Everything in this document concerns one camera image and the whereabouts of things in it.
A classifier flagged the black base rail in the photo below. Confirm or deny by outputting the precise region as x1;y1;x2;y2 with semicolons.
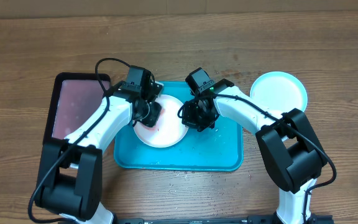
113;213;334;224

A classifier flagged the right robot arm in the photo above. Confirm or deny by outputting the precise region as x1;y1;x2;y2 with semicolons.
178;68;333;223

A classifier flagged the green scrub sponge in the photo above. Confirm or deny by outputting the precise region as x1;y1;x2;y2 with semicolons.
141;108;164;128

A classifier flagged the white plate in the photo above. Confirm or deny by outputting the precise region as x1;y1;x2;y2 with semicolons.
134;95;188;148

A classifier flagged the light blue plate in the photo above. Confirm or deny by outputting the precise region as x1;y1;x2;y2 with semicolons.
250;72;308;112

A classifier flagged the teal plastic tray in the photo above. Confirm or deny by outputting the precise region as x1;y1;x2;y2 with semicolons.
114;82;244;172

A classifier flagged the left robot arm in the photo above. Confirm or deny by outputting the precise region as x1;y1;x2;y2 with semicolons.
27;65;163;224

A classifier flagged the black water tray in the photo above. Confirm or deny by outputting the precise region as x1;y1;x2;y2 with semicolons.
43;72;103;142

